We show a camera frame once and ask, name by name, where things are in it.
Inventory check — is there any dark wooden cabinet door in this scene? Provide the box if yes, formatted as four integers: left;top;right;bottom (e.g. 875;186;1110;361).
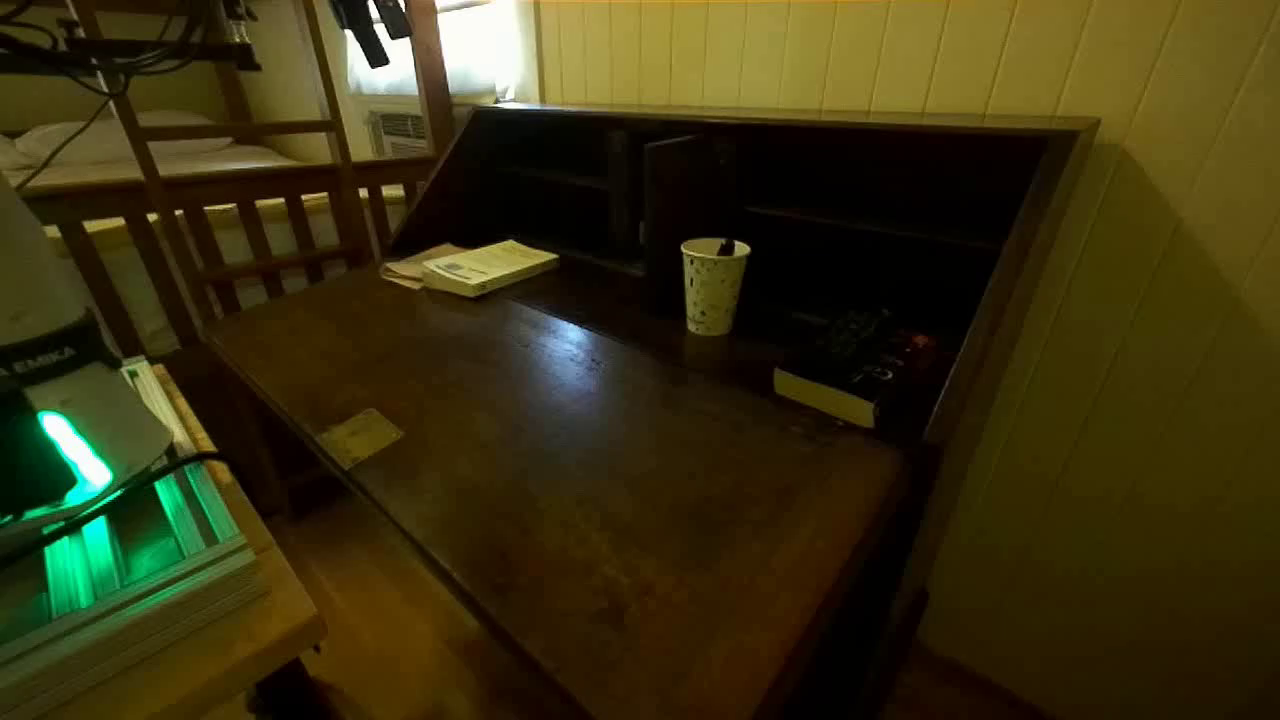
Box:
644;137;702;317

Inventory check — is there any dark wooden secretary desk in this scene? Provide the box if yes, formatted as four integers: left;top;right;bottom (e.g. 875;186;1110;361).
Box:
209;106;1091;720

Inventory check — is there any white dotted paper cup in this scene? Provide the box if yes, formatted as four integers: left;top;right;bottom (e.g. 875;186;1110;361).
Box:
681;237;750;335

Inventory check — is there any brown paper envelope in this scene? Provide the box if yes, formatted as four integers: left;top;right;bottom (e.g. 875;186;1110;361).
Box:
380;245;464;293

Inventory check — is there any white paperback book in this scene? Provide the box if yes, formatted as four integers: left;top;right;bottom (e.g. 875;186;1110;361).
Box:
425;240;560;297

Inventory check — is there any wooden bunk bed frame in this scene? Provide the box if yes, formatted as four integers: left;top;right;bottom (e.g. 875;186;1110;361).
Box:
3;0;433;356

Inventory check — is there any black thick book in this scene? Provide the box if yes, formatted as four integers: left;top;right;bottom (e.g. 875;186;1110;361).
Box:
771;307;945;435

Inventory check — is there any white window air conditioner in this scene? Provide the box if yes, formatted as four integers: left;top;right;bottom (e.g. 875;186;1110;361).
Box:
368;111;426;155

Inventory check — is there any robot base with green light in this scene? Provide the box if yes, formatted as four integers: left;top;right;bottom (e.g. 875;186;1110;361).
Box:
0;184;256;720

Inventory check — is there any small tan label card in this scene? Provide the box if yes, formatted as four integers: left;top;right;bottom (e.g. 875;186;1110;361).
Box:
321;407;404;466

